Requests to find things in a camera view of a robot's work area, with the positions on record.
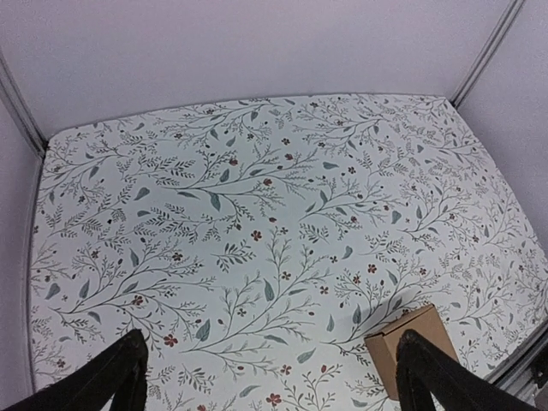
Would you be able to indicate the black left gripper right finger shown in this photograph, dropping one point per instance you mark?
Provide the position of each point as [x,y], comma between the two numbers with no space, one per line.
[425,374]

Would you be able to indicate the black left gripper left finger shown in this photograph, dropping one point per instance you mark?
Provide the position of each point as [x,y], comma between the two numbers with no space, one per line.
[116,376]

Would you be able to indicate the aluminium frame post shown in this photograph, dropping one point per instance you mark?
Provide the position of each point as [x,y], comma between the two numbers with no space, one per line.
[19,112]
[487,52]

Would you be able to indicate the floral patterned table mat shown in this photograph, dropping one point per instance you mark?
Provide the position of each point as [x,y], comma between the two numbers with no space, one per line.
[256,243]

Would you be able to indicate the left aluminium frame post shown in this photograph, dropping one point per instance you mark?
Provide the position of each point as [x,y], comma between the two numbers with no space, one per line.
[19,112]

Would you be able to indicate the right aluminium frame post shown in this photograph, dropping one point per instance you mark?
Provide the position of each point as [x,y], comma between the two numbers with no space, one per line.
[487,52]

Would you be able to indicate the brown cardboard box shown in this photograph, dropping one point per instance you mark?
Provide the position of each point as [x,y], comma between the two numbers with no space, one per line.
[382,344]

